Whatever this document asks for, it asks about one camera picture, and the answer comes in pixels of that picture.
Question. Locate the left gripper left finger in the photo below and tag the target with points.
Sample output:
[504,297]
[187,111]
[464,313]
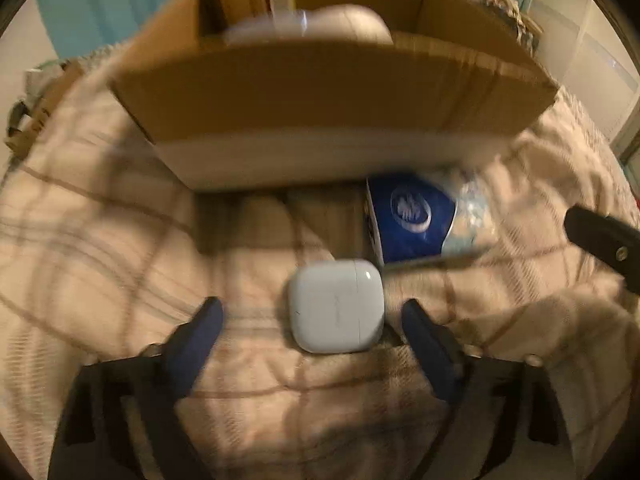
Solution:
[183,355]

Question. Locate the blue tissue pack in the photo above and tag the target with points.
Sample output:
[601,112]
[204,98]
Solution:
[428,216]

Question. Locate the large cardboard box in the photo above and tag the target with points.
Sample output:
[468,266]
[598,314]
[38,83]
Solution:
[454,88]

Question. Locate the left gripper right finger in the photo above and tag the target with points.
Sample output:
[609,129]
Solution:
[443,360]

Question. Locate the small cardboard box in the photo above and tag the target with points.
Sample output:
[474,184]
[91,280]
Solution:
[44,88]

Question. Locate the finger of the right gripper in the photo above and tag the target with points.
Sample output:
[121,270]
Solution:
[608,239]

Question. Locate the white earbuds case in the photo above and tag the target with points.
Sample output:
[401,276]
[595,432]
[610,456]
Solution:
[337,306]

